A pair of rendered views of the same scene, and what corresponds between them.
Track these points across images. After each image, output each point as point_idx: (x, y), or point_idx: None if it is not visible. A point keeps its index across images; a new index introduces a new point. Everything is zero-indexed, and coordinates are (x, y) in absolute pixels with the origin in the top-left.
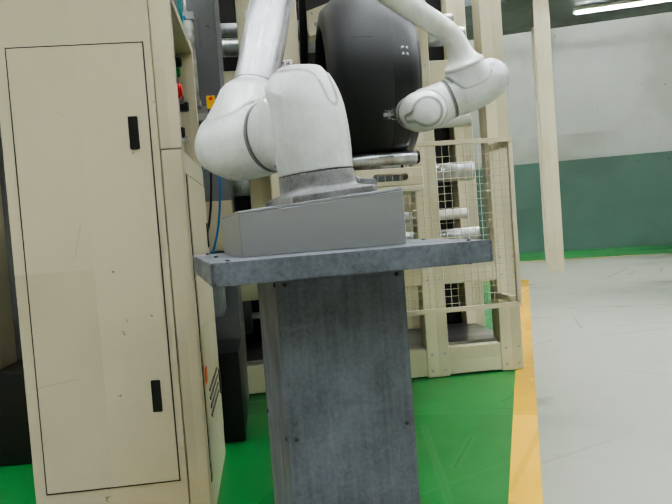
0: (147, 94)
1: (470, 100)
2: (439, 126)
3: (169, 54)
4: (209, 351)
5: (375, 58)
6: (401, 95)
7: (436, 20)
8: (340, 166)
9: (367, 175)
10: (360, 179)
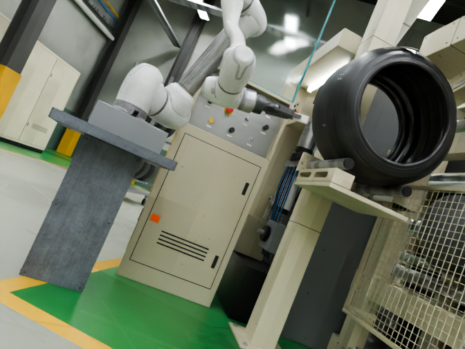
0: None
1: (219, 76)
2: (216, 98)
3: None
4: (183, 223)
5: (326, 86)
6: (328, 109)
7: (229, 33)
8: (117, 99)
9: (313, 172)
10: (131, 109)
